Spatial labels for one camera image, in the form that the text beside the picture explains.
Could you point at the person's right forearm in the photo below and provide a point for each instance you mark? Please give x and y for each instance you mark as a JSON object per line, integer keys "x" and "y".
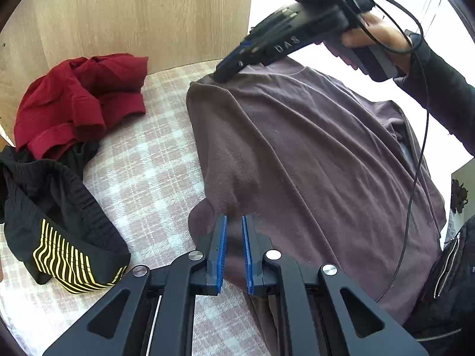
{"x": 445, "y": 89}

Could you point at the pink plaid table cloth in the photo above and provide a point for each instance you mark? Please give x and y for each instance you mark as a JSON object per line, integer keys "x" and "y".
{"x": 156, "y": 163}

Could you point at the dark red garment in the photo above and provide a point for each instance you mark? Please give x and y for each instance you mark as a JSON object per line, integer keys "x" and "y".
{"x": 81, "y": 96}

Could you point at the person's black jacket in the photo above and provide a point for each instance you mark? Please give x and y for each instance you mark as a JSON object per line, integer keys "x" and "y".
{"x": 452, "y": 285}

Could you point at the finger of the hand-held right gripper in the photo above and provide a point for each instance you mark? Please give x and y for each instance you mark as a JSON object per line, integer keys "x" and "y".
{"x": 237, "y": 63}

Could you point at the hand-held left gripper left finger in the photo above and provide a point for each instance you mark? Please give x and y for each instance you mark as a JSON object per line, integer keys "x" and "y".
{"x": 221, "y": 252}

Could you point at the person's right hand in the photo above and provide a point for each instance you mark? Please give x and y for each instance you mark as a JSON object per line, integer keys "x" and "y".
{"x": 386, "y": 33}

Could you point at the black garment with yellow stripes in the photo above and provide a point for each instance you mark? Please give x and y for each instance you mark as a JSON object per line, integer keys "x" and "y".
{"x": 66, "y": 207}

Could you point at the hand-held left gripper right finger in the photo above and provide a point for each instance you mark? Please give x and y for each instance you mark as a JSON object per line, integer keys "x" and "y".
{"x": 248, "y": 256}

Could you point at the large light wooden board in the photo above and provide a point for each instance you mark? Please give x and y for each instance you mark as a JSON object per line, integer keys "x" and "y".
{"x": 130, "y": 18}

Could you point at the brown fleece sweater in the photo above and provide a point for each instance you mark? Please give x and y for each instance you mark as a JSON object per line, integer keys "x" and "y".
{"x": 315, "y": 163}

